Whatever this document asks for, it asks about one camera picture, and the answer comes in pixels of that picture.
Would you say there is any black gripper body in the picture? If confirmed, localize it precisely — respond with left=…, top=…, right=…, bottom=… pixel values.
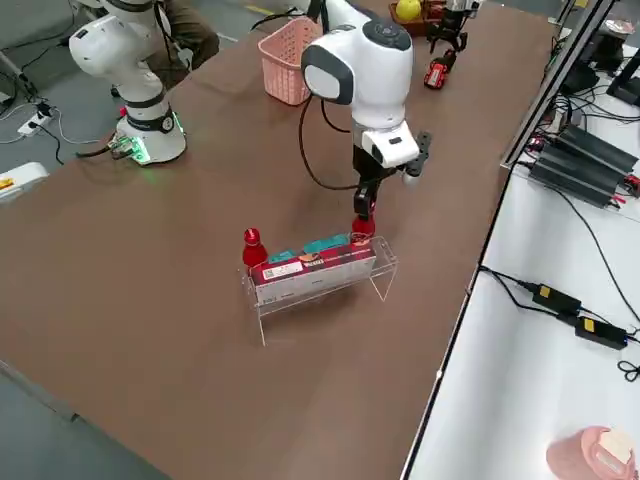
left=352, top=144, right=402, bottom=194
left=438, top=7, right=470, bottom=36

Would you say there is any white power strip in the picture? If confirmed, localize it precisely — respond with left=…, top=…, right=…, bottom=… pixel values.
left=17, top=112, right=54, bottom=139

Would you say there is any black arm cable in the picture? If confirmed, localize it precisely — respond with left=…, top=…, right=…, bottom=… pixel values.
left=298, top=92, right=362, bottom=192

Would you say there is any white box with yellow label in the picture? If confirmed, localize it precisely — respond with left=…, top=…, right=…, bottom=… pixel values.
left=0, top=162, right=50, bottom=206

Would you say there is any red and white biscuit box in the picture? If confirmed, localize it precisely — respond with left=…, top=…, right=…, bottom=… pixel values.
left=248, top=243, right=377, bottom=307

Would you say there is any aluminium frame rail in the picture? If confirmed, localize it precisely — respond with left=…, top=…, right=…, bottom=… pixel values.
left=499, top=0, right=617, bottom=169

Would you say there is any white side table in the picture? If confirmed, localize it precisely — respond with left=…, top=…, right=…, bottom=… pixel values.
left=399, top=89, right=640, bottom=480

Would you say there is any pink round container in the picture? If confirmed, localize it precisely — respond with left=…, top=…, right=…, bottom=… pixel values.
left=545, top=425, right=640, bottom=480

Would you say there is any black power adapter yellow label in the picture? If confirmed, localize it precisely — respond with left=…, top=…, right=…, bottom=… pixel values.
left=574, top=315, right=629, bottom=350
left=532, top=283, right=584, bottom=314

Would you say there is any red Coca-Cola bottle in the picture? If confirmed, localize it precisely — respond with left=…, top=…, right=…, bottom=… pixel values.
left=241, top=227, right=271, bottom=274
left=349, top=217, right=377, bottom=247

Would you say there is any brown wicker basket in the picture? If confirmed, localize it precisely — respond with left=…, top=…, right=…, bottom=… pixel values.
left=389, top=0, right=451, bottom=37

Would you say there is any black finned power supply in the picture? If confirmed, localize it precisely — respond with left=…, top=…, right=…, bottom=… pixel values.
left=528, top=143, right=627, bottom=209
left=556, top=124, right=640, bottom=176

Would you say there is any pink plastic basket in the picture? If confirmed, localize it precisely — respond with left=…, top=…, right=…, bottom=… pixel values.
left=257, top=16, right=326, bottom=107

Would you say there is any clear acrylic shelf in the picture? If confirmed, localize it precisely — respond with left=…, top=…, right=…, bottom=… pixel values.
left=237, top=233, right=400, bottom=347

